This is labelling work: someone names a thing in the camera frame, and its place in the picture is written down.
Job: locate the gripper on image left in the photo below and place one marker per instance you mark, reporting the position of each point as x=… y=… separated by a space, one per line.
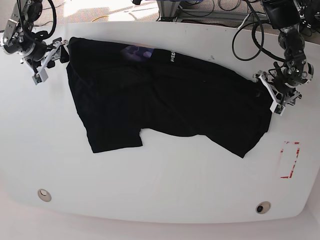
x=39 y=58

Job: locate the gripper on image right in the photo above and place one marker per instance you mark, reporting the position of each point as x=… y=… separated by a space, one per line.
x=281 y=94

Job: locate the black t-shirt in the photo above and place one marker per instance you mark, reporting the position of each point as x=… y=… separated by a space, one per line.
x=120 y=89

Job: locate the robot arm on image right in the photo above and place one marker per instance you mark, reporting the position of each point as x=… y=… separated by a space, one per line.
x=294 y=69

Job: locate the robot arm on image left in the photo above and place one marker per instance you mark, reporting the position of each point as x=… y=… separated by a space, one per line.
x=18 y=37

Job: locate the red tape rectangle marking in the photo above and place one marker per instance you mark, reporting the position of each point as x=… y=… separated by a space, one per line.
x=288 y=158

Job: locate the table grommet hole right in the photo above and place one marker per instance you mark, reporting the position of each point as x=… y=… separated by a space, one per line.
x=263 y=207

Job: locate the white table grommet left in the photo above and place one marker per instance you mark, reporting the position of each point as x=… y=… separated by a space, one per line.
x=44 y=195

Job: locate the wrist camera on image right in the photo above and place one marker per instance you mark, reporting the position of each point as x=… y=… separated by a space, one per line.
x=277 y=108

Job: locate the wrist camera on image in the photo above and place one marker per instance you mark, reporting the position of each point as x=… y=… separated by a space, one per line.
x=277 y=108
x=40 y=77

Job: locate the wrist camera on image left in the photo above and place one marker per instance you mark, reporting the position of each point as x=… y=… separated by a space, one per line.
x=40 y=77

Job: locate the aluminium frame rail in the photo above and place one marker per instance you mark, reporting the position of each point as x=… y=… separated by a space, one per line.
x=244 y=13

